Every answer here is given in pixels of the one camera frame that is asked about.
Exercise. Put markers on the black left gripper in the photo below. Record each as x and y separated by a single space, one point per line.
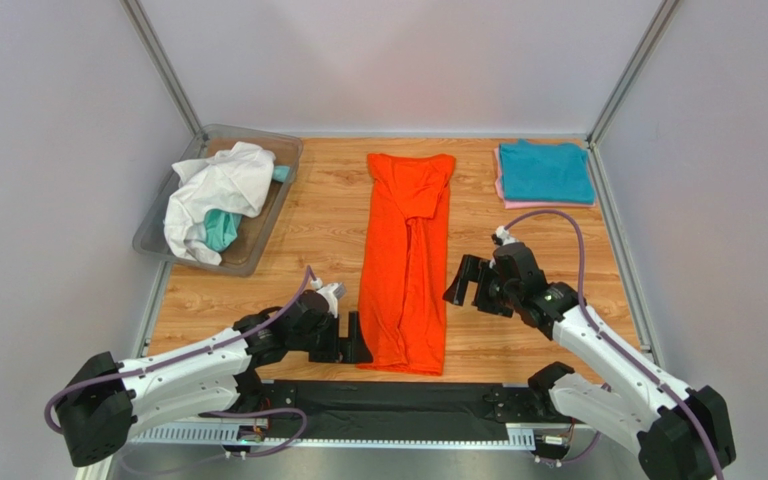
342 349

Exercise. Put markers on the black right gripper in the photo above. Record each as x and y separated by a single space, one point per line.
485 288

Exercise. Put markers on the orange t-shirt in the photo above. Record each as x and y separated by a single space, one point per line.
403 279

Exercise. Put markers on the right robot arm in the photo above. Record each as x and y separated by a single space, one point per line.
675 431

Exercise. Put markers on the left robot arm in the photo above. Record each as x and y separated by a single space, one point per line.
109 402

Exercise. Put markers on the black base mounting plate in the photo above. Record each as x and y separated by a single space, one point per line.
411 411

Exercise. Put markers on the folded pink t-shirt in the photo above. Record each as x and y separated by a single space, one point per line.
515 204

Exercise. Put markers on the folded blue t-shirt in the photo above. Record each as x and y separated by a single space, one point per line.
544 173

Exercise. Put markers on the teal green t-shirt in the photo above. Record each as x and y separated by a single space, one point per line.
242 193

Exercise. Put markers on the clear plastic bin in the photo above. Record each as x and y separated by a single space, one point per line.
243 255

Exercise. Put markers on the white t-shirt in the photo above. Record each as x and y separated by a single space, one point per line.
198 192

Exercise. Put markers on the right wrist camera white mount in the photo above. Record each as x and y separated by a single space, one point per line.
502 237

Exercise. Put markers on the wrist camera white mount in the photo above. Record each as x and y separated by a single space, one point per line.
331 292
502 237

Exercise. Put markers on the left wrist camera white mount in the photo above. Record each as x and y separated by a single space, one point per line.
331 292

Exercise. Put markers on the aluminium frame rail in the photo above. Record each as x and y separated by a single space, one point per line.
549 443

